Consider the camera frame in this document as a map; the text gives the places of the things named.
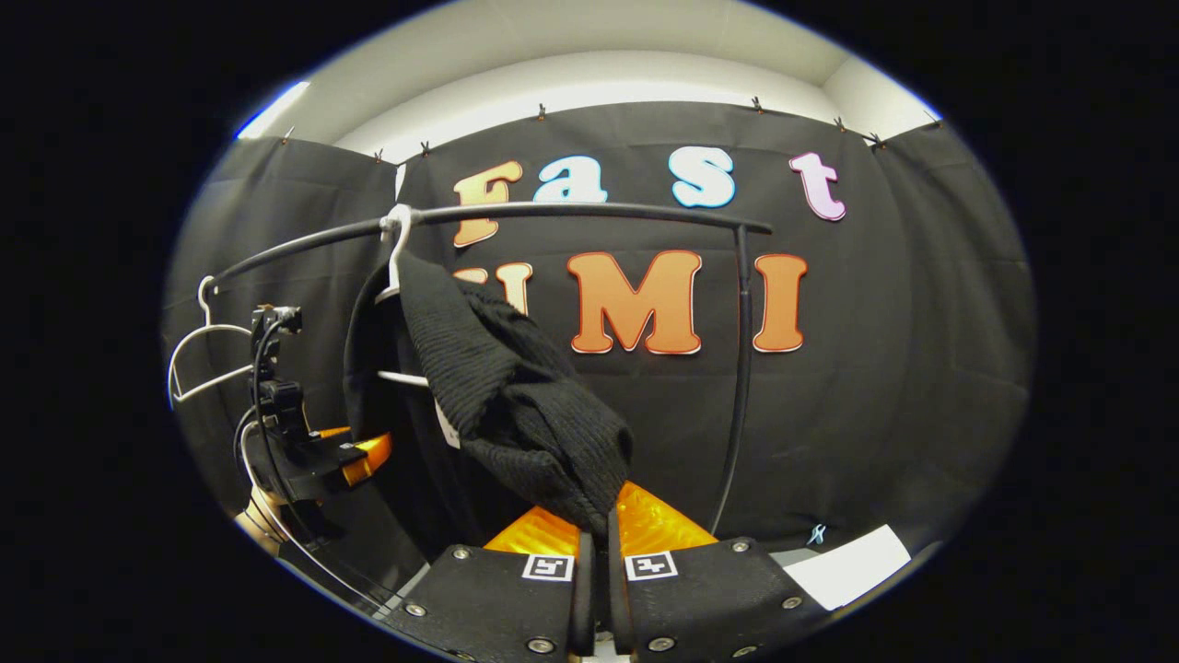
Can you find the row of small black clips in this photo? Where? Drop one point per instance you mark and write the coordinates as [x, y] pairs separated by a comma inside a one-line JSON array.
[[542, 111]]

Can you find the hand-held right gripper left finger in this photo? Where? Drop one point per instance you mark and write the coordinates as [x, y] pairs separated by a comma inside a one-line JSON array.
[[584, 599]]

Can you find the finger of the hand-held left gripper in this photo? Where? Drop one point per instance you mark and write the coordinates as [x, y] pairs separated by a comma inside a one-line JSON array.
[[368, 456]]

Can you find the black knit garment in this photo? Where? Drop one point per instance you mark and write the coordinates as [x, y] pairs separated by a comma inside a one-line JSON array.
[[516, 405]]

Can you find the black clothes rack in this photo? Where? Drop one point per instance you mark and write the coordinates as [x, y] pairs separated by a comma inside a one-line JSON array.
[[599, 211]]

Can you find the black backdrop cloth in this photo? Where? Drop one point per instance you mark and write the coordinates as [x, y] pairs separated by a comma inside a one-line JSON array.
[[921, 368]]

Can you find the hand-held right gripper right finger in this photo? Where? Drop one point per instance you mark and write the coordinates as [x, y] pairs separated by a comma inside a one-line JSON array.
[[615, 599]]

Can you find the white flat board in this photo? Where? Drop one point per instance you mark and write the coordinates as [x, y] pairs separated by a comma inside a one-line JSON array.
[[852, 566]]

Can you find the small pale clip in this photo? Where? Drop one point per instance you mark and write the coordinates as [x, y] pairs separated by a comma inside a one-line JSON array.
[[816, 534]]

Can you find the white plastic hanger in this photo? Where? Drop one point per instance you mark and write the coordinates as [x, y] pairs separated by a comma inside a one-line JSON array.
[[398, 262], [204, 313]]

